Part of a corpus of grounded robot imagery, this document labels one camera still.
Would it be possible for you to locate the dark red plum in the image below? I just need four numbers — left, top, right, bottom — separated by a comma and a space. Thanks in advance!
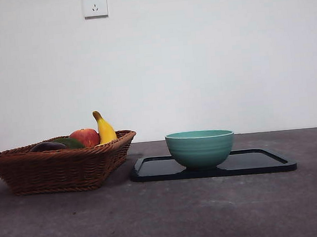
29, 140, 69, 154

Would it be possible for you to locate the teal ceramic bowl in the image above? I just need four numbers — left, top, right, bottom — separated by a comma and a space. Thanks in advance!
164, 127, 238, 174

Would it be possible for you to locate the green bumpy avocado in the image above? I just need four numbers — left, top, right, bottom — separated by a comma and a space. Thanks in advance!
50, 135, 86, 152

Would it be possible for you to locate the red yellow apple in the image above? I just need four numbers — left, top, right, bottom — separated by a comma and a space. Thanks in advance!
68, 127, 101, 150

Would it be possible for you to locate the yellow banana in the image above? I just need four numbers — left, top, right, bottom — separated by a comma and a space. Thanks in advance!
92, 108, 118, 146

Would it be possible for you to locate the brown wicker basket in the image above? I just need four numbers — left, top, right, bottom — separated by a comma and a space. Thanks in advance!
0, 128, 142, 199

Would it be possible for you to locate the dark teal rectangular tray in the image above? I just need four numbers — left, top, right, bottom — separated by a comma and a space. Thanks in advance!
128, 144, 298, 186

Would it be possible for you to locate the white wall socket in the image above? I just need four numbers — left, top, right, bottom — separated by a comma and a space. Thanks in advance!
82, 0, 109, 20

